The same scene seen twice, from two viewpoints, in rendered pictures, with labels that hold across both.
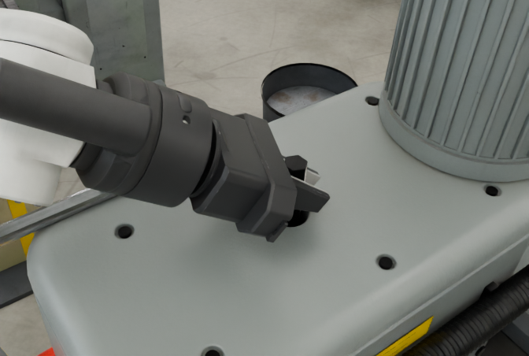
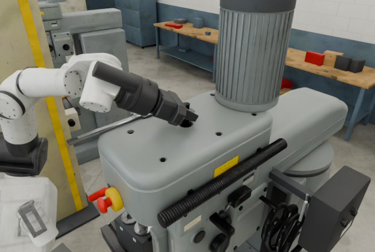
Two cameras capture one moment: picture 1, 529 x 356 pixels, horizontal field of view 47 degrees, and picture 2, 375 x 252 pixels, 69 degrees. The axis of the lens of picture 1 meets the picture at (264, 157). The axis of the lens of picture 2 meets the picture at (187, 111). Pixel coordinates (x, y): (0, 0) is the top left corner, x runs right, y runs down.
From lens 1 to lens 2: 25 cm
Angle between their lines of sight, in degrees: 13
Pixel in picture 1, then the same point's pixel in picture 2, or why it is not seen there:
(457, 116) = (238, 89)
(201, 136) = (155, 89)
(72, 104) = (118, 73)
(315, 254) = (195, 133)
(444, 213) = (238, 120)
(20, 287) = (73, 223)
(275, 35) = not seen: hidden behind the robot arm
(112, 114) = (129, 77)
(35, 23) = (105, 55)
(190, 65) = not seen: hidden behind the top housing
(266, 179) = (176, 104)
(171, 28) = not seen: hidden behind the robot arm
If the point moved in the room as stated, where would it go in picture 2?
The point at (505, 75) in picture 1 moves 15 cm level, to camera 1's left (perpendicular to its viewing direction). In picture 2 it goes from (250, 72) to (194, 72)
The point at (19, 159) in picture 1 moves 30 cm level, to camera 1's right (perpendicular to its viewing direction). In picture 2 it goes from (101, 92) to (244, 90)
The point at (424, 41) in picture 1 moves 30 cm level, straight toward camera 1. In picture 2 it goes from (224, 66) to (203, 118)
